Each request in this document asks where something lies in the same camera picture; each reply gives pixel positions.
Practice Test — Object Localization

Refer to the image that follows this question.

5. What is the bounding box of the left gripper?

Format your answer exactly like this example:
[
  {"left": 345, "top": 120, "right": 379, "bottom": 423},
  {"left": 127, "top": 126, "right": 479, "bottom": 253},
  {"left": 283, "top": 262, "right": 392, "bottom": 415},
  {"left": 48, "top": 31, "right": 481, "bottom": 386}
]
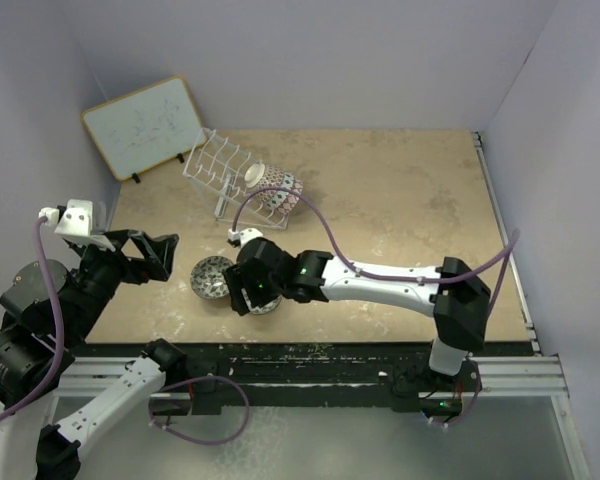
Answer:
[{"left": 64, "top": 226, "right": 177, "bottom": 341}]

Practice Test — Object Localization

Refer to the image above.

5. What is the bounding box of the grey leaf bowl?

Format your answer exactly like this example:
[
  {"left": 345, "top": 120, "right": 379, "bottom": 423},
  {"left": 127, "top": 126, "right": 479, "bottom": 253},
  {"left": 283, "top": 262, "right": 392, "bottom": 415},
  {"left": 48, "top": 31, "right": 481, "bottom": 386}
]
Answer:
[
  {"left": 190, "top": 255, "right": 233, "bottom": 300},
  {"left": 247, "top": 296, "right": 282, "bottom": 315}
]

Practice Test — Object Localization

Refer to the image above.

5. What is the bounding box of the red patterned bowl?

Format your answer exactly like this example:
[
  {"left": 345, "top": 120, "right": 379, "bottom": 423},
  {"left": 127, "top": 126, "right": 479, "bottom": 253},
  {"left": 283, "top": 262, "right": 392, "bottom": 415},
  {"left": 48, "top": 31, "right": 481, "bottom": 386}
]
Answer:
[{"left": 277, "top": 180, "right": 303, "bottom": 216}]

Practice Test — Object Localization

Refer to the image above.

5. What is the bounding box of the brown patterned bowl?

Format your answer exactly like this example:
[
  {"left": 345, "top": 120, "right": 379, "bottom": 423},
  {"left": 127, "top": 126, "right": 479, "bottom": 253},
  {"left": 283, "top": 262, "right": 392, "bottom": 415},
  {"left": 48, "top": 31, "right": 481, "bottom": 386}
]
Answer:
[{"left": 244, "top": 163, "right": 286, "bottom": 192}]

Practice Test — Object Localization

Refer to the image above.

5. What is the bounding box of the white wire dish rack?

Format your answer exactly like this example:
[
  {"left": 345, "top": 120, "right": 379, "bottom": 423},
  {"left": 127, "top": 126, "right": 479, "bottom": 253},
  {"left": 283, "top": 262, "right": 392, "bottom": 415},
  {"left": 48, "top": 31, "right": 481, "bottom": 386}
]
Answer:
[{"left": 183, "top": 128, "right": 288, "bottom": 230}]

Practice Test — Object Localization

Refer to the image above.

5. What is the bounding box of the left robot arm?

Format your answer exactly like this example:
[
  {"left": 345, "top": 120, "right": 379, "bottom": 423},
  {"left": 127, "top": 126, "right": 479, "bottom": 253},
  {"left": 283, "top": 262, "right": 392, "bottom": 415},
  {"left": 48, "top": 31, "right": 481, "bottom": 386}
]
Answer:
[{"left": 0, "top": 230, "right": 186, "bottom": 479}]

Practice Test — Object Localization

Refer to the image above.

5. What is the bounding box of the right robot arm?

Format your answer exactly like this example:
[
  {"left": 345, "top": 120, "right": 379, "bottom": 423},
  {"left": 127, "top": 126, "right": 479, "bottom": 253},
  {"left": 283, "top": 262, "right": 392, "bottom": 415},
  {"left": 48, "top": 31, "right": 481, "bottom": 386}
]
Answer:
[{"left": 223, "top": 237, "right": 491, "bottom": 391}]

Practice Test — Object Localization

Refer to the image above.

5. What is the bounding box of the yellow framed whiteboard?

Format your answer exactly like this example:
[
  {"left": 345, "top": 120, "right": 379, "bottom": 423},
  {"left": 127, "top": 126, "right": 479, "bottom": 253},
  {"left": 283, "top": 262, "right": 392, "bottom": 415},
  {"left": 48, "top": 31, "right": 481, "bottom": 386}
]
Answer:
[{"left": 81, "top": 76, "right": 207, "bottom": 181}]

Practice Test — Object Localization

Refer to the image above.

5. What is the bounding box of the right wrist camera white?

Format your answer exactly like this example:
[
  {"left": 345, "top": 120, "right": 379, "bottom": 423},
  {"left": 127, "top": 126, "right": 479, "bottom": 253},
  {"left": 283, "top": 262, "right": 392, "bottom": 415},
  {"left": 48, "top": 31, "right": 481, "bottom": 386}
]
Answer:
[{"left": 227, "top": 228, "right": 264, "bottom": 248}]

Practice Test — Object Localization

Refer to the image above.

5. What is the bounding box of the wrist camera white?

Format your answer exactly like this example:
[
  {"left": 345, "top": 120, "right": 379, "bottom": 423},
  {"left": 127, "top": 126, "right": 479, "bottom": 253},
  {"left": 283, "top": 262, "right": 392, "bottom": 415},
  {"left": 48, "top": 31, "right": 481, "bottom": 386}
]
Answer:
[
  {"left": 38, "top": 199, "right": 113, "bottom": 250},
  {"left": 227, "top": 228, "right": 264, "bottom": 248}
]

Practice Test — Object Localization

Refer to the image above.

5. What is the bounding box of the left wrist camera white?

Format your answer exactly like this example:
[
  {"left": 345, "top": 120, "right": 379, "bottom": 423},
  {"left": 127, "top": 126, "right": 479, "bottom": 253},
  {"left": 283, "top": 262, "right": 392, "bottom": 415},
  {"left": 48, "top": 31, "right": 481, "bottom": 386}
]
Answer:
[{"left": 38, "top": 199, "right": 113, "bottom": 250}]

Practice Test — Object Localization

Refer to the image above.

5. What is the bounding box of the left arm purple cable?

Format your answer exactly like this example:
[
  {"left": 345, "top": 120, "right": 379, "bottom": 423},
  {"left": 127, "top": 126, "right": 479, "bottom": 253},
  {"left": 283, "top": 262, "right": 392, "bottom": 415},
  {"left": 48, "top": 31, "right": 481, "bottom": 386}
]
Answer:
[{"left": 0, "top": 217, "right": 64, "bottom": 451}]

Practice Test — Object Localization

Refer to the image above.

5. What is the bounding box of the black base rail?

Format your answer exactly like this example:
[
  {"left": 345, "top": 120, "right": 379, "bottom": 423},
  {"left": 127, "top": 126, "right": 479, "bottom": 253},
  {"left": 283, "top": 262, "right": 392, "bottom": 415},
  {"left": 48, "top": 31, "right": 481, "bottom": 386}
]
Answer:
[{"left": 97, "top": 341, "right": 486, "bottom": 416}]

